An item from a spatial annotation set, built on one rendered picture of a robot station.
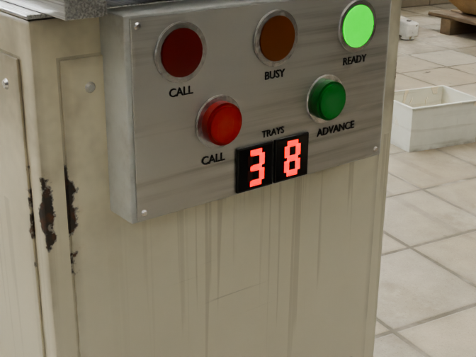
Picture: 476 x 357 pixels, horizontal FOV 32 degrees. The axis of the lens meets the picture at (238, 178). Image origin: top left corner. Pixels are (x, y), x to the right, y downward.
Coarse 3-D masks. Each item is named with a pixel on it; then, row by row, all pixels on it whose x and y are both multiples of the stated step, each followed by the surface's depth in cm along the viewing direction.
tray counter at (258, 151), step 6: (252, 150) 59; (258, 150) 59; (252, 156) 59; (264, 156) 59; (252, 162) 59; (264, 162) 60; (252, 168) 59; (258, 168) 59; (252, 174) 59; (252, 180) 59; (258, 180) 60
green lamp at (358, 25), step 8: (352, 8) 61; (360, 8) 61; (368, 8) 62; (352, 16) 61; (360, 16) 61; (368, 16) 62; (344, 24) 61; (352, 24) 61; (360, 24) 62; (368, 24) 62; (344, 32) 61; (352, 32) 61; (360, 32) 62; (368, 32) 62; (352, 40) 62; (360, 40) 62
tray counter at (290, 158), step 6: (288, 144) 61; (294, 144) 61; (300, 144) 61; (288, 150) 61; (288, 156) 61; (294, 156) 61; (288, 162) 61; (288, 168) 61; (288, 174) 62; (294, 174) 62
